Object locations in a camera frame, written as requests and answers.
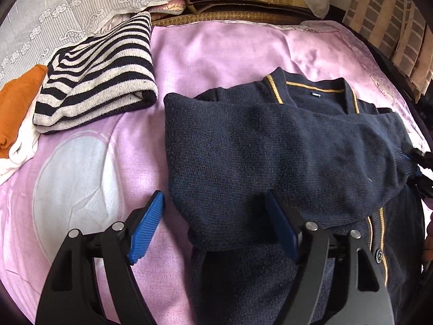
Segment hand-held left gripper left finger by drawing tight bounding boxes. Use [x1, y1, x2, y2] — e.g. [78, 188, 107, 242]
[35, 190, 166, 325]

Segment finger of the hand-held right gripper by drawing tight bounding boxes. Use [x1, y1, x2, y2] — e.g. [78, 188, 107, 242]
[413, 170, 433, 200]
[401, 141, 433, 170]

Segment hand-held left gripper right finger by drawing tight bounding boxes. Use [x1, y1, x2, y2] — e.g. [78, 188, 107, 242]
[265, 190, 396, 325]

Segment navy knit cardigan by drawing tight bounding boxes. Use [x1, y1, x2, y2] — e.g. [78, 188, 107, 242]
[163, 67, 427, 325]

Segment black white striped sweater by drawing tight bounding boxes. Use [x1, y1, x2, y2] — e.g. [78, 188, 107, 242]
[33, 11, 159, 135]

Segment person's right hand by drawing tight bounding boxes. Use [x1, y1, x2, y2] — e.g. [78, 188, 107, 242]
[424, 218, 433, 263]

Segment brick pattern curtain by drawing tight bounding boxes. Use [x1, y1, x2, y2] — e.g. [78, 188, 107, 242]
[342, 0, 433, 102]

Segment white folded garment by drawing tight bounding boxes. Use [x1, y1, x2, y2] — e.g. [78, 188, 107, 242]
[0, 74, 43, 177]

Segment orange folded garment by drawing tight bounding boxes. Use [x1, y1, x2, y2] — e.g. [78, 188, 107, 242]
[0, 64, 50, 160]

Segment pink bed sheet floral border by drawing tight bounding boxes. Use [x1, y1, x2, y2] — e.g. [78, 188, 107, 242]
[0, 18, 433, 325]

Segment pink floral cloth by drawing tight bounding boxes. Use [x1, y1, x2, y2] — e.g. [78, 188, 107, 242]
[149, 0, 190, 16]

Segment brown cardboard boards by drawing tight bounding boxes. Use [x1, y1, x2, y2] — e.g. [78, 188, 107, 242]
[188, 0, 310, 14]

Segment white lace cloth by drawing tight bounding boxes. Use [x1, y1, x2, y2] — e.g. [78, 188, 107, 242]
[0, 0, 330, 82]

